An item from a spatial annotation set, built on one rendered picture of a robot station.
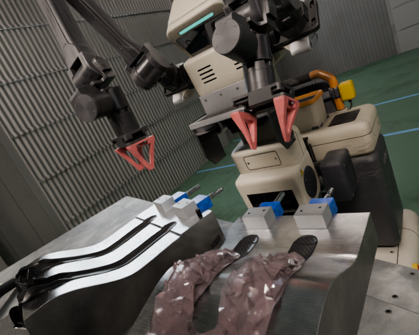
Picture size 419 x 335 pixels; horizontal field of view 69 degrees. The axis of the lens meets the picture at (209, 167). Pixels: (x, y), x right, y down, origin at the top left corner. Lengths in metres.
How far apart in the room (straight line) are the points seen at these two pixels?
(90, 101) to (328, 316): 0.55
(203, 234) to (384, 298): 0.34
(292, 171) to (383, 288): 0.51
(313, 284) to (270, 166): 0.65
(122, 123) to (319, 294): 0.54
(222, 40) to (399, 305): 0.46
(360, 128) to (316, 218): 0.66
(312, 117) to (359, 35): 6.68
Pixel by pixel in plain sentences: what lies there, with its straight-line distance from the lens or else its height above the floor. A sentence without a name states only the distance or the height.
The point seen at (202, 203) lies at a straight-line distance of 0.70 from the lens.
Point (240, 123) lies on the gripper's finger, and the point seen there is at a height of 1.05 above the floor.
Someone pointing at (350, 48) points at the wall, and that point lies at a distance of 7.89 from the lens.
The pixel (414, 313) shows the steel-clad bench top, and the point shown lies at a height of 0.80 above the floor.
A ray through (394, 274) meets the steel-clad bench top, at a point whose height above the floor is 0.80.
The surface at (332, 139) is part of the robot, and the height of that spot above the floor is 0.77.
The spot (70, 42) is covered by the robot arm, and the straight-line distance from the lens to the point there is 0.81.
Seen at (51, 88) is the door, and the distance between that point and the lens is 3.46.
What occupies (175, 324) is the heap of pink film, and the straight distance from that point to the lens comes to 0.42.
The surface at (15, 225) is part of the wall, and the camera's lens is 3.15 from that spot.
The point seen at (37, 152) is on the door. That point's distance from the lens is 3.22.
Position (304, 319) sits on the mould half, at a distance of 0.36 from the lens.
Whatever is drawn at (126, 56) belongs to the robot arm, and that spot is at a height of 1.30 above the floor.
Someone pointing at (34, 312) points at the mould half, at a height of 0.93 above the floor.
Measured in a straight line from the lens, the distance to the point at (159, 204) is 0.77.
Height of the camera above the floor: 1.15
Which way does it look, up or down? 15 degrees down
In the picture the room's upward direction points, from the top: 24 degrees counter-clockwise
